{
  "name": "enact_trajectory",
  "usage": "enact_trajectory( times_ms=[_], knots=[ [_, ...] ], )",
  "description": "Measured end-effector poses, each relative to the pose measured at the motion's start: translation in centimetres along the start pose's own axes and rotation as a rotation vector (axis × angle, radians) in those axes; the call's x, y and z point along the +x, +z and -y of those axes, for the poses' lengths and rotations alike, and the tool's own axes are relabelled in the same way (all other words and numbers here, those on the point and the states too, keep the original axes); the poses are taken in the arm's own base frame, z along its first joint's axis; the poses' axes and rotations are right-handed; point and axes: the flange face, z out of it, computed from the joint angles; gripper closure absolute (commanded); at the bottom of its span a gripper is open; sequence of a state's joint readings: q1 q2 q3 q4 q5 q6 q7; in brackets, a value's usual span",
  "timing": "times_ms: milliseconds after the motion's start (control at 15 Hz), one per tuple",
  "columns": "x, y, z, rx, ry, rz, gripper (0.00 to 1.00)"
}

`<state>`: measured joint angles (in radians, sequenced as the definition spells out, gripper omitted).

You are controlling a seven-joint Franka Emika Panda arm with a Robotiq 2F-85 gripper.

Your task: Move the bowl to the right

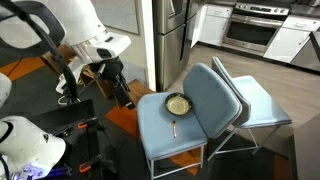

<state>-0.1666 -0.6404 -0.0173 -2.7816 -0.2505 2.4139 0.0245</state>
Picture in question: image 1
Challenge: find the stainless steel refrigerator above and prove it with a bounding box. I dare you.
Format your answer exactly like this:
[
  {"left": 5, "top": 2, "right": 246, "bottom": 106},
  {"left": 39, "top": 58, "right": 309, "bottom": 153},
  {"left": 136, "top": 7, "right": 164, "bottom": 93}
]
[{"left": 152, "top": 0, "right": 200, "bottom": 91}]

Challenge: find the white cabinet right of oven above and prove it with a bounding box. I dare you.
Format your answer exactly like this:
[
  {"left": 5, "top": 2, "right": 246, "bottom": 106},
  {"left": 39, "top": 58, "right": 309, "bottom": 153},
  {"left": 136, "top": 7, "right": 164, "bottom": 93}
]
[{"left": 264, "top": 15, "right": 320, "bottom": 63}]

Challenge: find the light blue chair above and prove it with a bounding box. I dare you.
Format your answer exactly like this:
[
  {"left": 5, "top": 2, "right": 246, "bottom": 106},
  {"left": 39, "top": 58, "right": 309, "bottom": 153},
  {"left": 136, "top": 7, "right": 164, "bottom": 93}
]
[
  {"left": 137, "top": 63, "right": 242, "bottom": 180},
  {"left": 208, "top": 56, "right": 292, "bottom": 160}
]

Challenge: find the orange black clamp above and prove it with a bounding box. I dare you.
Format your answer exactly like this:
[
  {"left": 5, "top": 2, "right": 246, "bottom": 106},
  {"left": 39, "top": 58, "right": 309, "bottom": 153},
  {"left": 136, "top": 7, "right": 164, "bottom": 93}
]
[
  {"left": 79, "top": 154, "right": 117, "bottom": 173},
  {"left": 77, "top": 117, "right": 109, "bottom": 136}
]

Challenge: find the lower orange black clamp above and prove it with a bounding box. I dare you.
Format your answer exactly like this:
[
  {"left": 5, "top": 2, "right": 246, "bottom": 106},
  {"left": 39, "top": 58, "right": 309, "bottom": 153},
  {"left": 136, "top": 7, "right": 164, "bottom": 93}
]
[{"left": 79, "top": 154, "right": 117, "bottom": 173}]

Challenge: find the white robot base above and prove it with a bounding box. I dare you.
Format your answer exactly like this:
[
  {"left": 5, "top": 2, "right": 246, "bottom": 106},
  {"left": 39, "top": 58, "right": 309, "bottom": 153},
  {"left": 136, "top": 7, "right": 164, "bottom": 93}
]
[{"left": 0, "top": 116, "right": 66, "bottom": 180}]

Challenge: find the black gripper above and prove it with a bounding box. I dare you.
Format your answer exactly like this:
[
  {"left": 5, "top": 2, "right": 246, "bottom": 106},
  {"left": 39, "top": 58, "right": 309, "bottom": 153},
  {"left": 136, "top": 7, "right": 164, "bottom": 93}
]
[{"left": 100, "top": 58, "right": 135, "bottom": 110}]

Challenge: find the far light blue chair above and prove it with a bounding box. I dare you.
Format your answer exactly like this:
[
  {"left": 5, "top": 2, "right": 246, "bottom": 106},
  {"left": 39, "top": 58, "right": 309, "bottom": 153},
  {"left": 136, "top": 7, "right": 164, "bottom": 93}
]
[{"left": 208, "top": 56, "right": 292, "bottom": 160}]

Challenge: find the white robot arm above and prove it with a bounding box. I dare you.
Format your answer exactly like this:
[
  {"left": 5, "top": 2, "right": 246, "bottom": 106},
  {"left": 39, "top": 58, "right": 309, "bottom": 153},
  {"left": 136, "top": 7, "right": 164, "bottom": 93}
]
[{"left": 0, "top": 0, "right": 135, "bottom": 109}]

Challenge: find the near light blue chair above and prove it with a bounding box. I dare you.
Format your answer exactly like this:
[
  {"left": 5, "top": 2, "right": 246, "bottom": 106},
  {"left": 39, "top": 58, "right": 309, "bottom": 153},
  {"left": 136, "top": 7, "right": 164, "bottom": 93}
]
[{"left": 137, "top": 63, "right": 242, "bottom": 180}]

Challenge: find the white cabinet left of oven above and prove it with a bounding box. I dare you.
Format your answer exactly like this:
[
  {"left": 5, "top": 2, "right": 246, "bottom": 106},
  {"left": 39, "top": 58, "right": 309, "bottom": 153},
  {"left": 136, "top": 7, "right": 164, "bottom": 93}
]
[{"left": 191, "top": 4, "right": 233, "bottom": 46}]

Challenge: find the small orange handled tool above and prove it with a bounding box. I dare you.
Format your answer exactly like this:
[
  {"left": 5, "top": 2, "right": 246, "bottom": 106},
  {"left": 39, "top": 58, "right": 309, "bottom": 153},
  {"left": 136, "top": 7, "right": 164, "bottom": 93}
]
[{"left": 172, "top": 121, "right": 177, "bottom": 138}]

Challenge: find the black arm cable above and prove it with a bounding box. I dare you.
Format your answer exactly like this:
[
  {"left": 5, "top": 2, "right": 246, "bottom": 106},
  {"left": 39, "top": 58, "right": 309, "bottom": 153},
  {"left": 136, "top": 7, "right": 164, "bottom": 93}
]
[{"left": 7, "top": 0, "right": 80, "bottom": 101}]

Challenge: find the stainless steel dishwasher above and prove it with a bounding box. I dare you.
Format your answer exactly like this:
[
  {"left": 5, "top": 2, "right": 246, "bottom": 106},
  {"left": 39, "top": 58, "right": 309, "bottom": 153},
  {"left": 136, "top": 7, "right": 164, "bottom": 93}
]
[{"left": 291, "top": 31, "right": 320, "bottom": 72}]

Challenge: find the upper orange black clamp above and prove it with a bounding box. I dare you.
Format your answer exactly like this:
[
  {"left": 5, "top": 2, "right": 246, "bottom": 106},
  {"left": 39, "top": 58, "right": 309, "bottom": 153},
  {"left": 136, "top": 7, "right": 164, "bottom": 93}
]
[{"left": 77, "top": 117, "right": 109, "bottom": 136}]

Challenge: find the white cabinet of oven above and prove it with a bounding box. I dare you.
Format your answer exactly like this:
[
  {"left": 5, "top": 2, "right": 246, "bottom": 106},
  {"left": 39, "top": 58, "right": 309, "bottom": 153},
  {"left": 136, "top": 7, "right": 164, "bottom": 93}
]
[
  {"left": 191, "top": 4, "right": 233, "bottom": 46},
  {"left": 264, "top": 15, "right": 320, "bottom": 63}
]

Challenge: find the wooden stool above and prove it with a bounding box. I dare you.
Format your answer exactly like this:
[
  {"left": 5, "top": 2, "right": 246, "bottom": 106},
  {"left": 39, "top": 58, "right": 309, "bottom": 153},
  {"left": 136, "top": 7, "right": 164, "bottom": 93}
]
[
  {"left": 78, "top": 65, "right": 113, "bottom": 99},
  {"left": 41, "top": 43, "right": 79, "bottom": 74}
]

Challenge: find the stainless steel oven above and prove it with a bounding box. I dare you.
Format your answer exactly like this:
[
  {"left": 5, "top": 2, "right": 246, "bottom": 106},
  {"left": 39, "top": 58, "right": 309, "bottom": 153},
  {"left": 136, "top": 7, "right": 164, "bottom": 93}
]
[{"left": 223, "top": 0, "right": 291, "bottom": 53}]

